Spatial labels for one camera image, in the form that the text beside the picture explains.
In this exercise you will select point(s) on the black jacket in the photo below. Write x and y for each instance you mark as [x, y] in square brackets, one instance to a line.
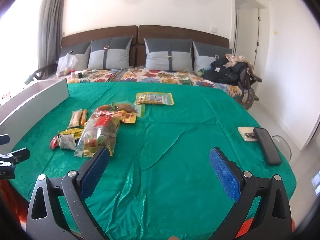
[225, 73]

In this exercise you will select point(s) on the beige smartphone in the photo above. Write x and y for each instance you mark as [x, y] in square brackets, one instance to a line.
[246, 133]

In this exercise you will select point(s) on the clear plastic bag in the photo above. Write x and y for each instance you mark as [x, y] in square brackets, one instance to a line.
[66, 63]

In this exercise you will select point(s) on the small white red snack packet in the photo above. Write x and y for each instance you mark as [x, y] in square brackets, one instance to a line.
[65, 142]

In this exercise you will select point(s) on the grey curtain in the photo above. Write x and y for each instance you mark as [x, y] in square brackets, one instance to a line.
[52, 17]

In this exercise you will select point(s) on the white wall outlet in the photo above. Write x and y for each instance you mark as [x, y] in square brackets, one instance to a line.
[214, 28]

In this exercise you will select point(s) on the grey two-tone pillow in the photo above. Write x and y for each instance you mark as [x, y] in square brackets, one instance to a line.
[167, 55]
[110, 55]
[205, 57]
[77, 57]

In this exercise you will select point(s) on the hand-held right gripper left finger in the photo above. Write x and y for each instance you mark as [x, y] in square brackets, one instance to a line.
[95, 170]

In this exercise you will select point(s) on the brown chair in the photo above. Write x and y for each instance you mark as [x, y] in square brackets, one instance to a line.
[246, 80]

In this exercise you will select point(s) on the clear plastic chair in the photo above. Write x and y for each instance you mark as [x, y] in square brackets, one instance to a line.
[282, 142]

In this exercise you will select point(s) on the beige snack stick packet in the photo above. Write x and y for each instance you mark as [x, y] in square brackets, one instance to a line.
[75, 118]

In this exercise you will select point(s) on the brown headboard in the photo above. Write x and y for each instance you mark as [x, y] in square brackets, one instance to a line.
[175, 32]

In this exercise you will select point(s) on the white bottle with red cap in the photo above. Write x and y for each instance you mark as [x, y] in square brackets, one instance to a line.
[73, 74]

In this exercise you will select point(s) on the dark wooden chair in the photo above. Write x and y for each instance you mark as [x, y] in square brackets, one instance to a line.
[40, 70]

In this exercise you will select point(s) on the green cloth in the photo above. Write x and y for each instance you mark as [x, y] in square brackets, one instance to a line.
[204, 70]

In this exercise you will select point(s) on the orange sausage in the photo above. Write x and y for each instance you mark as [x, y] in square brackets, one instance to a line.
[83, 117]
[103, 107]

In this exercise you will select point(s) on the large clear dried fruit bag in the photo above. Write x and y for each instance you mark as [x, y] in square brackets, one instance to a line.
[100, 135]

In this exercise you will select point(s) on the green bedspread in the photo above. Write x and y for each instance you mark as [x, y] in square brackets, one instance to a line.
[175, 155]

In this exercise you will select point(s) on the yellow and red snack packet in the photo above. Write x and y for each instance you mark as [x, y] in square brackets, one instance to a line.
[125, 117]

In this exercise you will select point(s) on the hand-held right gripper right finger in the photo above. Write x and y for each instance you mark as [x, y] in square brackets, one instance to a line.
[223, 172]

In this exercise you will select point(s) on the white door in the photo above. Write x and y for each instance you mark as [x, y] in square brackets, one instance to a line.
[258, 42]

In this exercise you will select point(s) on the green-edged braised meat packet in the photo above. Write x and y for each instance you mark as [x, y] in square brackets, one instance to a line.
[126, 107]

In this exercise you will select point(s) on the gold foil snack packet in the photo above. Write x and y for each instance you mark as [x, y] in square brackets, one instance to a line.
[72, 132]

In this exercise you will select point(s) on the white power strip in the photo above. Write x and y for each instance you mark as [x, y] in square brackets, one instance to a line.
[87, 72]

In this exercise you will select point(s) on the black smartphone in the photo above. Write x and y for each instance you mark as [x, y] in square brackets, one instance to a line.
[266, 146]

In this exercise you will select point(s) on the floral bedsheet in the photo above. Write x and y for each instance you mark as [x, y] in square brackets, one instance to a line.
[162, 76]

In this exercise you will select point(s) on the white box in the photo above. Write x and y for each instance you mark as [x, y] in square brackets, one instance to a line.
[32, 100]

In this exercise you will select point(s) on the orange cloth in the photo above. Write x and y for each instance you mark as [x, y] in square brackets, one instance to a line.
[12, 200]

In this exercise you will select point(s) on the beige cloth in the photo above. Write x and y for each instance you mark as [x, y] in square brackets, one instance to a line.
[236, 58]

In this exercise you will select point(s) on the yellow-edged clear snack packet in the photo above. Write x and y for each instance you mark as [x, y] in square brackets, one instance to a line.
[153, 98]

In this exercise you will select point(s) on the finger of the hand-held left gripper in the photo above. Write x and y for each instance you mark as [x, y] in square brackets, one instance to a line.
[3, 139]
[17, 155]

